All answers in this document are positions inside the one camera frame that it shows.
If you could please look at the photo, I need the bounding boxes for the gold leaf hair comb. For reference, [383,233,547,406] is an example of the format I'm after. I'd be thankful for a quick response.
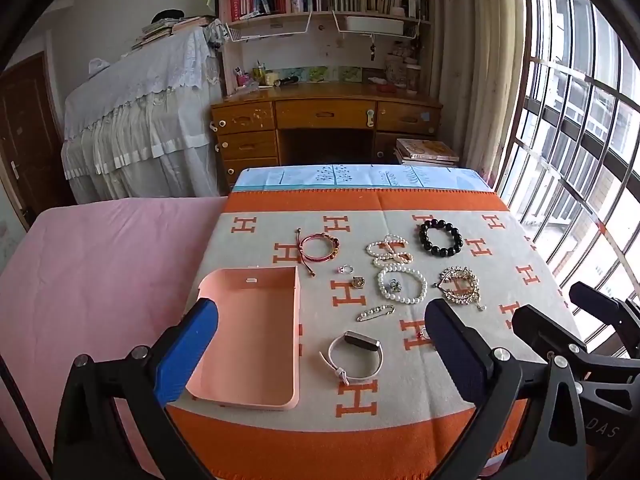
[435,266,486,312]

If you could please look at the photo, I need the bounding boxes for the pearl safety pin brooch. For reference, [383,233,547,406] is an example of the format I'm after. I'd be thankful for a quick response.
[355,304,395,323]

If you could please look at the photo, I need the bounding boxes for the black bead bracelet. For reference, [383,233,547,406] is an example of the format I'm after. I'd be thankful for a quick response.
[418,218,464,259]

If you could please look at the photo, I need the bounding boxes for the silver blue flower brooch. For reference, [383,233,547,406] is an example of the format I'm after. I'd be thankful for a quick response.
[387,280,402,294]

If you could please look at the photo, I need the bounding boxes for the white smart band watch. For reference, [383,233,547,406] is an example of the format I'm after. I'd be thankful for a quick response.
[319,330,384,386]

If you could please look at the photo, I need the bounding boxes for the white pearl bracelet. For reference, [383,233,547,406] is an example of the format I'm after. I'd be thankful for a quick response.
[376,264,429,307]

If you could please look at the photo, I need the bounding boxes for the long pearl necklace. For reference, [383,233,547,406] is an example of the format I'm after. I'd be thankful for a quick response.
[364,234,414,268]

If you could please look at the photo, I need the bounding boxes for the pink plastic tray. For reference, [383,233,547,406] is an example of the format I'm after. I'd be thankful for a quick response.
[186,266,300,411]

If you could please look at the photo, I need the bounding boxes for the red cord bracelet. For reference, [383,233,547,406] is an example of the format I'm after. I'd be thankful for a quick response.
[294,227,342,278]

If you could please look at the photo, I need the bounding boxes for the orange grey H blanket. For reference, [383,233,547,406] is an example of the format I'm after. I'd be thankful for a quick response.
[169,188,576,479]

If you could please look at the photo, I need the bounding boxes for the pink bed sheet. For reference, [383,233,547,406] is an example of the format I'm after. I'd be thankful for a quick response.
[1,197,226,451]

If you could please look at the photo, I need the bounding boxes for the stack of books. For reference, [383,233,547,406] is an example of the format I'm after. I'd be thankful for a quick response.
[395,139,460,167]

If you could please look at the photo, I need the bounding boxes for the blue patterned sheet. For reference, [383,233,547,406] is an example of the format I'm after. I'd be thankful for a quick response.
[232,165,491,192]

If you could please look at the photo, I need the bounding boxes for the brown wooden door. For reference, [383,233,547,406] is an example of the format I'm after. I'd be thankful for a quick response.
[1,52,75,224]

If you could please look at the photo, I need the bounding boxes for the wooden desk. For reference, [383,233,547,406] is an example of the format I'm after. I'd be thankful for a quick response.
[210,82,442,186]

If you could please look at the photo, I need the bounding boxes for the white lace covered furniture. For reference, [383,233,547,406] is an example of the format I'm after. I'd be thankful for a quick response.
[61,26,222,204]

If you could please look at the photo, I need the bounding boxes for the beige curtain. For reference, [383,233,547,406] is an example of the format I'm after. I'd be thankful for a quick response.
[430,0,526,185]

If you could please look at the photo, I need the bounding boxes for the wooden bookshelf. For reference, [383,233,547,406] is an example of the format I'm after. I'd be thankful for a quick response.
[217,0,432,94]

